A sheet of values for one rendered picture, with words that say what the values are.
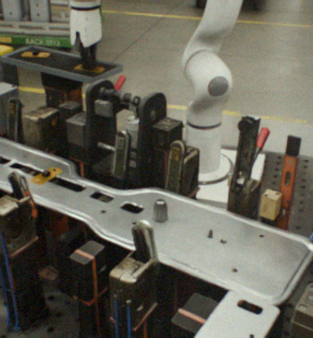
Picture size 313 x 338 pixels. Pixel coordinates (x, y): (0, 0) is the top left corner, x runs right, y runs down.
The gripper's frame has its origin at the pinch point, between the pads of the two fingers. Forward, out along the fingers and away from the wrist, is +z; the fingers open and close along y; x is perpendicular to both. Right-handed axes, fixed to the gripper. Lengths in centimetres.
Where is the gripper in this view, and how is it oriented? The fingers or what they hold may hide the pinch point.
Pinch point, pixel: (89, 60)
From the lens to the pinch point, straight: 158.6
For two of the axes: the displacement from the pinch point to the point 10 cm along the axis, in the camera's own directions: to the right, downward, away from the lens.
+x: 9.2, 2.0, -3.4
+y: -4.0, 4.6, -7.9
